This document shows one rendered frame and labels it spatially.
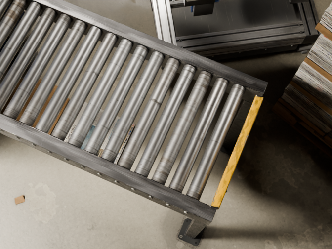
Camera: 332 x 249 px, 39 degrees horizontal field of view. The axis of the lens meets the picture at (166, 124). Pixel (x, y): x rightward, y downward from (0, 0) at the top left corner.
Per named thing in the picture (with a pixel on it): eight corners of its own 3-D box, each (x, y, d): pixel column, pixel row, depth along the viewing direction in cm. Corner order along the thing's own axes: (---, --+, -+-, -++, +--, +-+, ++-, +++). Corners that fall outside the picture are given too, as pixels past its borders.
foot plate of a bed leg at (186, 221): (209, 224, 232) (209, 224, 231) (198, 251, 228) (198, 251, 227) (185, 213, 233) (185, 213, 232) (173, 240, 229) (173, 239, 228)
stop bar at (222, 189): (264, 99, 167) (265, 97, 165) (219, 210, 154) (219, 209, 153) (255, 96, 167) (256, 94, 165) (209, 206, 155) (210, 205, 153)
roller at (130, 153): (181, 63, 177) (183, 59, 172) (128, 175, 163) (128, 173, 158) (168, 58, 176) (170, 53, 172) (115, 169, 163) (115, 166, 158)
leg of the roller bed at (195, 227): (199, 228, 231) (213, 212, 166) (194, 239, 229) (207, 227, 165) (188, 224, 232) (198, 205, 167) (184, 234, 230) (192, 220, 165)
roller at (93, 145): (150, 51, 178) (150, 45, 173) (95, 160, 164) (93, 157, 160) (138, 46, 178) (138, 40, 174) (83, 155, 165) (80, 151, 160)
